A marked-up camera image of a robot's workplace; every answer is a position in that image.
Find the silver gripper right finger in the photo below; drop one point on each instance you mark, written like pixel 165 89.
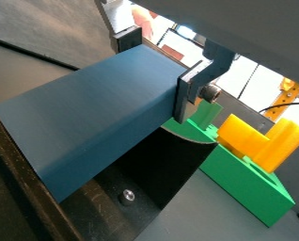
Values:
pixel 196 85

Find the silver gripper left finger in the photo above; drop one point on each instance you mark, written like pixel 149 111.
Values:
pixel 127 39

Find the blue rectangular block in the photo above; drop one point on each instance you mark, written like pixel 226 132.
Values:
pixel 77 124

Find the green shape sorter board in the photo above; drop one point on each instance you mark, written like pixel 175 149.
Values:
pixel 253 187

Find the black curved fixture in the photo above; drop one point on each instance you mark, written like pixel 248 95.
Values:
pixel 113 208

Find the green notched block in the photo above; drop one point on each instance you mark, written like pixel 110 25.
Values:
pixel 206 114

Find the yellow pentagon block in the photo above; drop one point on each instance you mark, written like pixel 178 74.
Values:
pixel 242 139

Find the yellow star block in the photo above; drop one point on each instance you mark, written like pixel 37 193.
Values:
pixel 284 141

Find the yellow metal frame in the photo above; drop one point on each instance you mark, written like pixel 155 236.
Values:
pixel 285 100

